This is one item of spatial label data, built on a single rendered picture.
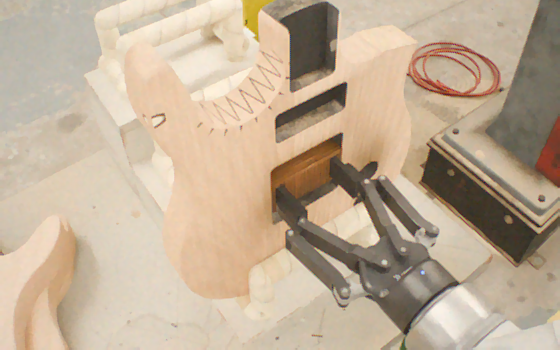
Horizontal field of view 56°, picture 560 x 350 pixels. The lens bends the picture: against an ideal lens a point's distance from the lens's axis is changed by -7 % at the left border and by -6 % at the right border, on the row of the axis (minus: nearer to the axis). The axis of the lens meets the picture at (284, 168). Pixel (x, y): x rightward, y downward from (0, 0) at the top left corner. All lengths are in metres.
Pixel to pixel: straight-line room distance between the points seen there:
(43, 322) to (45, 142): 1.78
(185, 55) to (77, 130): 1.63
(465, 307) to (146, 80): 0.34
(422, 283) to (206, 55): 0.53
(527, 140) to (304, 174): 1.38
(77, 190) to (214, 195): 0.46
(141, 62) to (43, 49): 2.63
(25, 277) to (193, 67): 0.40
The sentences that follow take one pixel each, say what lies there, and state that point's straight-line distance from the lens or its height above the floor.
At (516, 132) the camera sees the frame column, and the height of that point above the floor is 0.38.
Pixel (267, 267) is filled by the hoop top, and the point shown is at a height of 1.05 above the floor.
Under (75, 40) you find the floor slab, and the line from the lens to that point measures 3.06.
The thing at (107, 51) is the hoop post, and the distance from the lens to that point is 0.87.
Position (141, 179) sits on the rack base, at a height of 1.02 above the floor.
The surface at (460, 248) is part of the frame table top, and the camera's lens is 0.89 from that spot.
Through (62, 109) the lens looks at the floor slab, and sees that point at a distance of 2.64.
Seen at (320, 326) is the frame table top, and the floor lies 0.93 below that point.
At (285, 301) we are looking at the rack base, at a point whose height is 0.94.
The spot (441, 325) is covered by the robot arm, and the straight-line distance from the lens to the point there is 0.52.
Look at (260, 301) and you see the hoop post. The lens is 0.73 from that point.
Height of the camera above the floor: 1.64
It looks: 49 degrees down
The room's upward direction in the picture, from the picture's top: straight up
